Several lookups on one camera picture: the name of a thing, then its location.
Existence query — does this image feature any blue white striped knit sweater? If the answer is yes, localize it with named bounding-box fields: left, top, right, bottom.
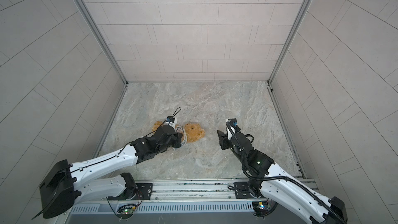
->
left=176, top=125, right=188, bottom=146

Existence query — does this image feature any tan plush teddy bear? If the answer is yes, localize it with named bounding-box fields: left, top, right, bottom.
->
left=151, top=121, right=205, bottom=148

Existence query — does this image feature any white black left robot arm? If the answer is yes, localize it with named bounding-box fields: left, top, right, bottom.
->
left=39, top=124, right=185, bottom=219

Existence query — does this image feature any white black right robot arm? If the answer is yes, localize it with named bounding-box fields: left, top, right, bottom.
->
left=217, top=131, right=348, bottom=224

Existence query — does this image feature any right green circuit board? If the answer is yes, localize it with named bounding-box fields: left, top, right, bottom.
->
left=252, top=201, right=269, bottom=216

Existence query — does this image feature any green circuit board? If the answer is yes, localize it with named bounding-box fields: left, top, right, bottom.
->
left=118, top=203, right=137, bottom=215
left=252, top=201, right=269, bottom=216

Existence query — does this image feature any white ventilation grille strip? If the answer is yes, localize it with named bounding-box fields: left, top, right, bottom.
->
left=70, top=201, right=254, bottom=215

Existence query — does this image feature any left green circuit board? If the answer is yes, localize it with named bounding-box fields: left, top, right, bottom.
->
left=118, top=203, right=137, bottom=215

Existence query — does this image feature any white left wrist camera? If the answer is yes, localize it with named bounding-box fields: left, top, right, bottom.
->
left=163, top=116, right=177, bottom=129

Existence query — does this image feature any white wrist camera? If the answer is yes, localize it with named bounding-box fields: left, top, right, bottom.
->
left=226, top=119, right=240, bottom=141
left=163, top=116, right=177, bottom=129

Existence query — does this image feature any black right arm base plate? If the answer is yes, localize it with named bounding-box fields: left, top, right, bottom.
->
left=231, top=180, right=264, bottom=199

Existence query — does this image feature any thin black left camera cable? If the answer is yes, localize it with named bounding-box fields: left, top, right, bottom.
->
left=114, top=107, right=182, bottom=159

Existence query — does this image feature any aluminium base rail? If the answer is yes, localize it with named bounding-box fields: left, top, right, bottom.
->
left=94, top=179, right=317, bottom=205

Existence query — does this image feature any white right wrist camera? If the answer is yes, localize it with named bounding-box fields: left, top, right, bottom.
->
left=226, top=119, right=240, bottom=141

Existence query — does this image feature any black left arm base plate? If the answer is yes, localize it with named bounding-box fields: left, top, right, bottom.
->
left=107, top=183, right=153, bottom=201

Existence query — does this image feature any black corrugated cable conduit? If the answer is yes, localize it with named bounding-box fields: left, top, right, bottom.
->
left=225, top=121, right=346, bottom=224

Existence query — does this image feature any aluminium left corner post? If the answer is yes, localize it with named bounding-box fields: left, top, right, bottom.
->
left=73, top=0, right=128, bottom=86

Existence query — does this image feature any aluminium corner post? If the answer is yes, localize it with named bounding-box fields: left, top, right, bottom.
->
left=268, top=0, right=312, bottom=86
left=73, top=0, right=128, bottom=86

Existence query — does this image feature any aluminium right corner post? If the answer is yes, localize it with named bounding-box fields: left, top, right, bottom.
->
left=268, top=0, right=312, bottom=86

